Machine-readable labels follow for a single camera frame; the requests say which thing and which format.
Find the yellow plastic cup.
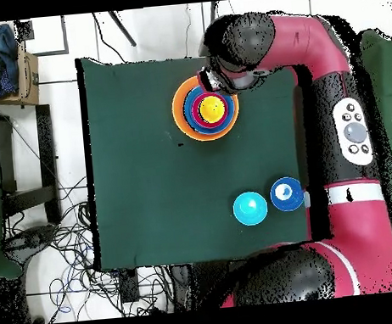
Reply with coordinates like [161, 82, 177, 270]
[197, 93, 229, 125]

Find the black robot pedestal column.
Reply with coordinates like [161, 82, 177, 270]
[170, 257, 250, 313]

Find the cardboard box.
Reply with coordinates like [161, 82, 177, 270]
[0, 41, 42, 109]

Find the small dark blue bowl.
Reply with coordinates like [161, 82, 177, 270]
[268, 175, 305, 213]

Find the tangle of black cables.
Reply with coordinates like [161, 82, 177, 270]
[0, 169, 176, 324]

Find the small red bowl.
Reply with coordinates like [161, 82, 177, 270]
[189, 89, 232, 131]

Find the large orange bowl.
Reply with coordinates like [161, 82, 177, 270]
[168, 72, 243, 145]

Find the small light blue bowl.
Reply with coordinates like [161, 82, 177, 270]
[231, 190, 270, 228]

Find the grey pedestal foot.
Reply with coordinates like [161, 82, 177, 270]
[2, 223, 61, 268]

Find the large blue bowl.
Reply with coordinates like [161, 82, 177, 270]
[181, 81, 238, 137]

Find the dark green table cloth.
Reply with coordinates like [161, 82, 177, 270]
[75, 38, 316, 274]

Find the black stool frame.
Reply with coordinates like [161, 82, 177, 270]
[0, 103, 63, 229]

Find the shallow blue ribbed bowl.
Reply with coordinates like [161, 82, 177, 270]
[185, 87, 233, 136]

